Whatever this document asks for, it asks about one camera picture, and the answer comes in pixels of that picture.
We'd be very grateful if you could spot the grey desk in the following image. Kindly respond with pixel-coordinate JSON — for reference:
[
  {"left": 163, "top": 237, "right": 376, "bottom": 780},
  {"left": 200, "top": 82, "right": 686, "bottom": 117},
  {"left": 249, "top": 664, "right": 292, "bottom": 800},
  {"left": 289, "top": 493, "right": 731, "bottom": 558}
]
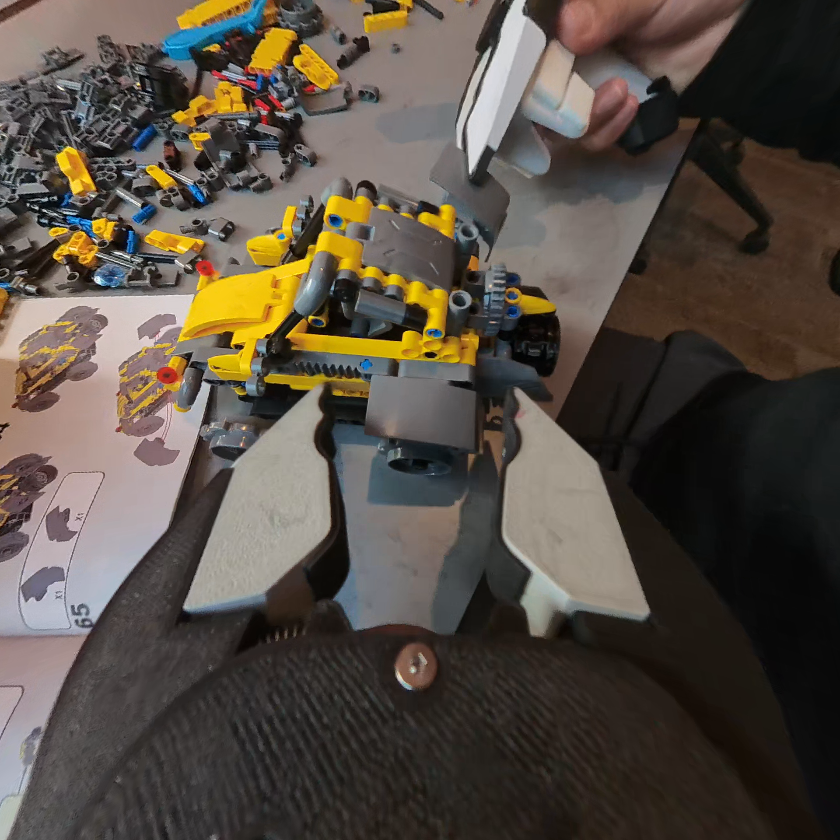
[{"left": 0, "top": 0, "right": 700, "bottom": 723}]

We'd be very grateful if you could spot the building instruction booklet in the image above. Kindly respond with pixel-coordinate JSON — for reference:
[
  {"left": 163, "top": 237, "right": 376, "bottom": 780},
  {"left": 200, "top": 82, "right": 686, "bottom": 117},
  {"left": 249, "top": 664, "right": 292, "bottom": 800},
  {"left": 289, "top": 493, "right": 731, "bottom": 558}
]
[{"left": 0, "top": 294, "right": 211, "bottom": 788}]

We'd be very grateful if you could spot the black office chair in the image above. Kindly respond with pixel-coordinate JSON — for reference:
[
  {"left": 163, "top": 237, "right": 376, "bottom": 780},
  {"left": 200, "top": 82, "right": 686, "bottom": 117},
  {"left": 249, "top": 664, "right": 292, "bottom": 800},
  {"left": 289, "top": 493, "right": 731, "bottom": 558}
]
[{"left": 630, "top": 121, "right": 775, "bottom": 277}]

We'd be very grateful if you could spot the grey brick wheel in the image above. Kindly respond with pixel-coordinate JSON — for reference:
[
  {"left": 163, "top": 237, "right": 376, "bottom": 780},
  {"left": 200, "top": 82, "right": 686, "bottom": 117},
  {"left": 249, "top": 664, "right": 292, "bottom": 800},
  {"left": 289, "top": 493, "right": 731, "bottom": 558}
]
[{"left": 282, "top": 0, "right": 324, "bottom": 37}]

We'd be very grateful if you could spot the person's right hand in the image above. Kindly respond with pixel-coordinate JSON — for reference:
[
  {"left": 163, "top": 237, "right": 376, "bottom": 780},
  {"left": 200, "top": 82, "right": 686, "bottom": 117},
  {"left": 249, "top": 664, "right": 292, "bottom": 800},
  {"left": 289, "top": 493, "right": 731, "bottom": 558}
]
[{"left": 558, "top": 0, "right": 752, "bottom": 152}]

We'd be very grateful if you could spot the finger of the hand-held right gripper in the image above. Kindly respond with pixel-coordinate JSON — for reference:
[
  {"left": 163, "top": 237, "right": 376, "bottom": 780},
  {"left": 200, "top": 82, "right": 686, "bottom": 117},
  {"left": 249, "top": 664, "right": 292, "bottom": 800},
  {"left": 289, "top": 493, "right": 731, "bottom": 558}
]
[
  {"left": 456, "top": 0, "right": 508, "bottom": 151},
  {"left": 465, "top": 0, "right": 595, "bottom": 185}
]

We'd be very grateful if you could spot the yellow toy brick vehicle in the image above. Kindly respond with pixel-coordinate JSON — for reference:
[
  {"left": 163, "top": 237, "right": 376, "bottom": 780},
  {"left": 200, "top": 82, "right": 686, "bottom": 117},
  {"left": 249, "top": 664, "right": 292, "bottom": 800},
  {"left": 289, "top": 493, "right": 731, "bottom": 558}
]
[{"left": 174, "top": 177, "right": 564, "bottom": 476}]

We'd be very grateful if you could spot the pile of loose brick parts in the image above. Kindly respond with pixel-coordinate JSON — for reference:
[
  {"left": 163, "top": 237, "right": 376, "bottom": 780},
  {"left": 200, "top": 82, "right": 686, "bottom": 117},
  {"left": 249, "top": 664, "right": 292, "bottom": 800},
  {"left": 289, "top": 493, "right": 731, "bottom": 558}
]
[{"left": 0, "top": 0, "right": 447, "bottom": 296}]

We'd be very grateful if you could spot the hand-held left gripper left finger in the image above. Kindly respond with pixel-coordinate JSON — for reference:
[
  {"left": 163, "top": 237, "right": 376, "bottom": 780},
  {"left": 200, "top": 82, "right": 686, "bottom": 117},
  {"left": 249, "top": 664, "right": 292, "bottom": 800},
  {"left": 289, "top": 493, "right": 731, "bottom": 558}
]
[{"left": 182, "top": 386, "right": 350, "bottom": 621}]

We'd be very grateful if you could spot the blue brick beam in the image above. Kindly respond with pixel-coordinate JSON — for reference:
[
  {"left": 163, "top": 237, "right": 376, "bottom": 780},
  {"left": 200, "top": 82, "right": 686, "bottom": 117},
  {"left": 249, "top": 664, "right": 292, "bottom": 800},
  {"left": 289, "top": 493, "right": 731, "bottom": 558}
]
[{"left": 161, "top": 0, "right": 280, "bottom": 57}]

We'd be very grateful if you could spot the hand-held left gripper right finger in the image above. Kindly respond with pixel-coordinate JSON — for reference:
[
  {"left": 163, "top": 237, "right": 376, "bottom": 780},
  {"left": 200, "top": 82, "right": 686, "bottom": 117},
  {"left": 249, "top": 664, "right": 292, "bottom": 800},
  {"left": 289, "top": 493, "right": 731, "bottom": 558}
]
[{"left": 486, "top": 387, "right": 652, "bottom": 639}]

